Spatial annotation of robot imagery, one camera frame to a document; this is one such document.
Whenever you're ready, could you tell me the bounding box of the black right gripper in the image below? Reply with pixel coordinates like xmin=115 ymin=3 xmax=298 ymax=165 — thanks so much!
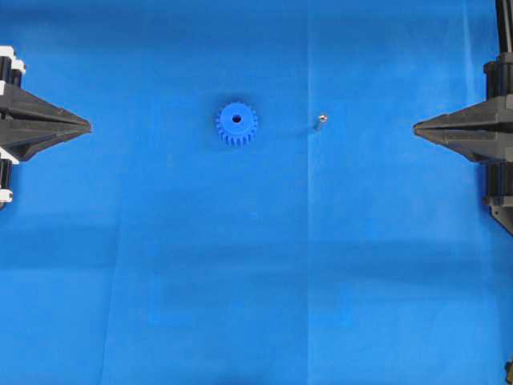
xmin=414 ymin=54 xmax=512 ymax=235

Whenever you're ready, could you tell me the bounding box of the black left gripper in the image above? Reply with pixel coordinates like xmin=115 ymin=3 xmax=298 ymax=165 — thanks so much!
xmin=0 ymin=45 xmax=92 ymax=211

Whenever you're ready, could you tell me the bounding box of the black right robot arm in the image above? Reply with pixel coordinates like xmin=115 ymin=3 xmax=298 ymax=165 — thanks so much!
xmin=414 ymin=1 xmax=512 ymax=233

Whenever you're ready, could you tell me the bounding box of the small blue plastic gear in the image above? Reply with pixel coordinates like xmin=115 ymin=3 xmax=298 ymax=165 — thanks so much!
xmin=215 ymin=101 xmax=259 ymax=147

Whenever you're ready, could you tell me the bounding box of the blue table cloth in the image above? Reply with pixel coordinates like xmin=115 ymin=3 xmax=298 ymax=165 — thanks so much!
xmin=1 ymin=1 xmax=512 ymax=384

